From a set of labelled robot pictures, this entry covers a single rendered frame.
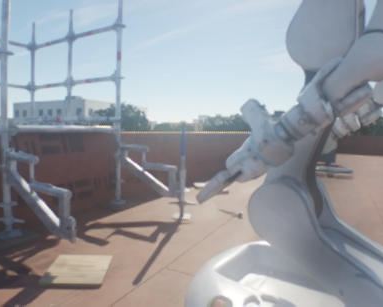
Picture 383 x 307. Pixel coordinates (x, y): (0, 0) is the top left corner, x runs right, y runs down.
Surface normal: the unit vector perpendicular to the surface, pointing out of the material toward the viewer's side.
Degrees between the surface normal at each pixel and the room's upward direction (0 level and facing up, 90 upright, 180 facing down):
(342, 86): 104
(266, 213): 90
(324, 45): 91
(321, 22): 90
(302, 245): 90
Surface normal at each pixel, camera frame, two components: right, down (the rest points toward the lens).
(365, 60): -0.68, 0.20
